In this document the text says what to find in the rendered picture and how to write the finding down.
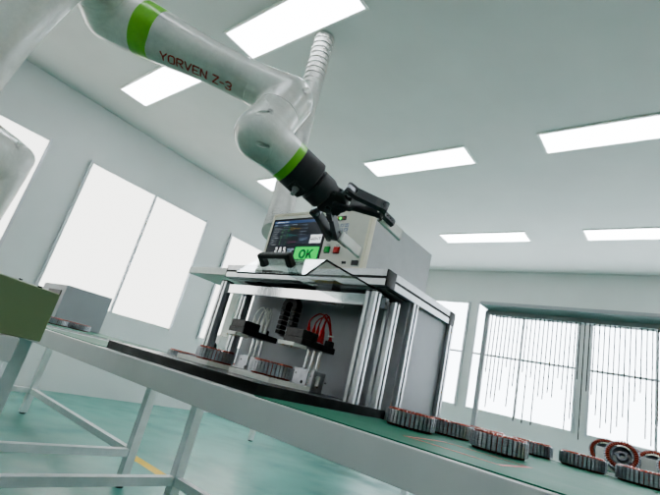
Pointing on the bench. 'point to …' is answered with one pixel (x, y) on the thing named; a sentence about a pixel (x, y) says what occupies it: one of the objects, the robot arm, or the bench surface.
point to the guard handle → (276, 257)
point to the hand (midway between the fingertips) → (376, 242)
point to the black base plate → (246, 381)
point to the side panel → (423, 363)
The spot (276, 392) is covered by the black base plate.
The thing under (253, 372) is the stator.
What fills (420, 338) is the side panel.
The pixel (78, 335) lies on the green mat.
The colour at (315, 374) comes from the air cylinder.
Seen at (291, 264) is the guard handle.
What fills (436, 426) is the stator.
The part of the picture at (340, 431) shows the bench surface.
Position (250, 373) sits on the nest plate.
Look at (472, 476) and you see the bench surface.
